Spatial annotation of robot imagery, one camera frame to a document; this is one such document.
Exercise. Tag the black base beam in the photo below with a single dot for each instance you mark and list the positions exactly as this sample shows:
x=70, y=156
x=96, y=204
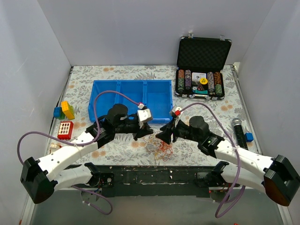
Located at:
x=129, y=180

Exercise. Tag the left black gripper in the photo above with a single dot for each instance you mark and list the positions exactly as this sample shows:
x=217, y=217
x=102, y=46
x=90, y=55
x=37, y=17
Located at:
x=139, y=127

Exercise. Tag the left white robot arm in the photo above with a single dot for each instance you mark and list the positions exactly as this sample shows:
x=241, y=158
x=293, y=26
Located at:
x=42, y=177

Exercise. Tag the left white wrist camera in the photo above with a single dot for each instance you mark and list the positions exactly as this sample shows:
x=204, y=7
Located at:
x=144, y=116

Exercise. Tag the stacked colourful toy bricks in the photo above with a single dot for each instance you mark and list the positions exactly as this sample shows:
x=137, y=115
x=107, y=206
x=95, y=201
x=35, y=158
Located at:
x=64, y=112

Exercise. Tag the black poker chip case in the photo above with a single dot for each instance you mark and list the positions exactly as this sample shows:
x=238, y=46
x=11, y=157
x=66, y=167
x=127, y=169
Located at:
x=199, y=67

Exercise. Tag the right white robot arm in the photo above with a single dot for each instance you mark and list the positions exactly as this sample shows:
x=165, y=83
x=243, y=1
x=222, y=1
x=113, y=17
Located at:
x=275, y=176

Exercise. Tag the floral table mat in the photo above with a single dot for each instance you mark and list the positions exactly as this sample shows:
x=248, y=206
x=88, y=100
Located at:
x=124, y=150

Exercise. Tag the red white toy brick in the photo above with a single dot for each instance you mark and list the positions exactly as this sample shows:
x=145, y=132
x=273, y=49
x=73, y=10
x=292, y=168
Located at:
x=65, y=130

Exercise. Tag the black microphone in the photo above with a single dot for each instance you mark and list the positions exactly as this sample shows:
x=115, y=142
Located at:
x=238, y=130

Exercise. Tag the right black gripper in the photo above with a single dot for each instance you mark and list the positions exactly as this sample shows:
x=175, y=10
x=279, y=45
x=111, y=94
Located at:
x=174, y=131

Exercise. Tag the small blue block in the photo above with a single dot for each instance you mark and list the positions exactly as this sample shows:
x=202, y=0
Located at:
x=248, y=137

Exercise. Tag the blue three-compartment bin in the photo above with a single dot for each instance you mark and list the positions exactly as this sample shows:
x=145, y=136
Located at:
x=155, y=94

